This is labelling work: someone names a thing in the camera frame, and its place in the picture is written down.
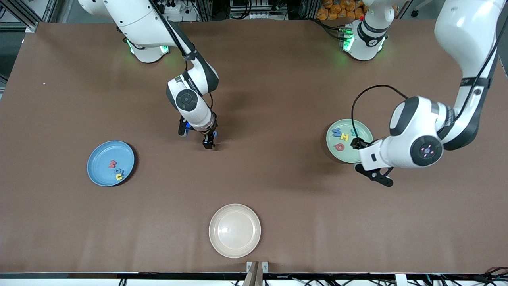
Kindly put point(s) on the white equipment rack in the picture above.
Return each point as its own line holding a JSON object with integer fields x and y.
{"x": 258, "y": 10}

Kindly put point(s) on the beige plate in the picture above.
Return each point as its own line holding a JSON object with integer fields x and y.
{"x": 235, "y": 231}

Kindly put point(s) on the orange bag pile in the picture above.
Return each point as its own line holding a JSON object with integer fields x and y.
{"x": 337, "y": 10}

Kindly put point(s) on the blue plate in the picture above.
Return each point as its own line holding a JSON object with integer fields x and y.
{"x": 105, "y": 174}

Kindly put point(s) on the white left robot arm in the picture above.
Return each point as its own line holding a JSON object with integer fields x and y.
{"x": 456, "y": 79}

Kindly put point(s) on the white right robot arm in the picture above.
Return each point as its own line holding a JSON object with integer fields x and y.
{"x": 151, "y": 24}

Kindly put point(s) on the aluminium frame post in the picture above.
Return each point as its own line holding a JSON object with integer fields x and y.
{"x": 31, "y": 27}

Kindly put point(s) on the white power strip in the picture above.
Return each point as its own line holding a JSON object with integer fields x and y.
{"x": 172, "y": 8}

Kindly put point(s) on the yellow capital letter H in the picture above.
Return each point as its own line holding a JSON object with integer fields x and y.
{"x": 344, "y": 137}

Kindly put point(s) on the green plate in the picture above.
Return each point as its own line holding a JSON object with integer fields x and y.
{"x": 359, "y": 153}

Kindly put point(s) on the grey metal mounting bracket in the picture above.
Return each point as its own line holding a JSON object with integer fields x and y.
{"x": 249, "y": 266}

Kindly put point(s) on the green capital letter R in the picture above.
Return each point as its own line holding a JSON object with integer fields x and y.
{"x": 353, "y": 132}

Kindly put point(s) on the pink small letter w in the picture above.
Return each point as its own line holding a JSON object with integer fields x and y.
{"x": 112, "y": 164}

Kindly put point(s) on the blue small letter q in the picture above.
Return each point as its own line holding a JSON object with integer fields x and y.
{"x": 119, "y": 171}

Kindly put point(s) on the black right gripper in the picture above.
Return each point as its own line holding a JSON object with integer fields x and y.
{"x": 208, "y": 137}

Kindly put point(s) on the blue capital letter W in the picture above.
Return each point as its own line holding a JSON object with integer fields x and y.
{"x": 337, "y": 132}

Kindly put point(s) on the pink capital letter Q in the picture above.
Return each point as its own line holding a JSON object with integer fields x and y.
{"x": 337, "y": 146}

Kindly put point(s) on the tan camera pole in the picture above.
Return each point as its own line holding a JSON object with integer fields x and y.
{"x": 254, "y": 276}

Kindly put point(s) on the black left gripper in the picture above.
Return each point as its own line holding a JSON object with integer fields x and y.
{"x": 356, "y": 144}

